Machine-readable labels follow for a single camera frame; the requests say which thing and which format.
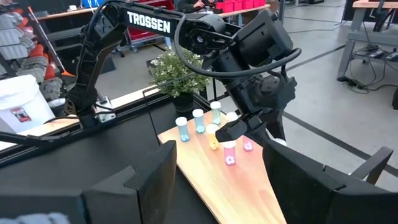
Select grey metal workbench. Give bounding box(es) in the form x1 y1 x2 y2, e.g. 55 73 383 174
337 0 398 82

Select purple medicine bottle white cap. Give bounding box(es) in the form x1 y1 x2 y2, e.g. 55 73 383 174
222 140 237 166
242 135 254 152

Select black floor cable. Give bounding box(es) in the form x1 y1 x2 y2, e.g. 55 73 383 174
338 58 398 95

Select teal blue medicine bottle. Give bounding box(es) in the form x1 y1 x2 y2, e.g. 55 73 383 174
192 108 206 134

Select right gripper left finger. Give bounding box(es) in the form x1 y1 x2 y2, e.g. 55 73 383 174
83 140 177 224

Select yellow medicine bottle white cap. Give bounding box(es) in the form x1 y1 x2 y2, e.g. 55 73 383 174
205 123 220 151

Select blue medicine bottle white cap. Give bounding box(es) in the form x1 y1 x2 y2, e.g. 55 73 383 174
175 116 190 143

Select red storage bins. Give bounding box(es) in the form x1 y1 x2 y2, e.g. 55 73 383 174
216 0 270 14

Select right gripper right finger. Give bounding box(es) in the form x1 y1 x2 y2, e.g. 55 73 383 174
263 138 398 224

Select person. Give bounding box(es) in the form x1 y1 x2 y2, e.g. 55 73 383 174
176 0 218 14

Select black table mat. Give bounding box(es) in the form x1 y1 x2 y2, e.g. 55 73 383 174
0 90 218 224

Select pale teal medicine bottle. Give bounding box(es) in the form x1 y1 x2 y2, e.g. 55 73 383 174
210 101 222 126

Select storage rack with cloths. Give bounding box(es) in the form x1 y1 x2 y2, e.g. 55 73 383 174
0 6 67 102

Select green potted plant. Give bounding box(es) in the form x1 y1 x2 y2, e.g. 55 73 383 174
148 48 211 114

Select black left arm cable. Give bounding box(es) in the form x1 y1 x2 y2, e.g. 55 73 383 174
173 14 302 79

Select white plastic bucket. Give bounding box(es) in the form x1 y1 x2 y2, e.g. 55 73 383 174
0 73 56 135

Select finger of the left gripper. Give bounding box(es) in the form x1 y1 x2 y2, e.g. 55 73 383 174
215 113 266 144
257 108 287 141

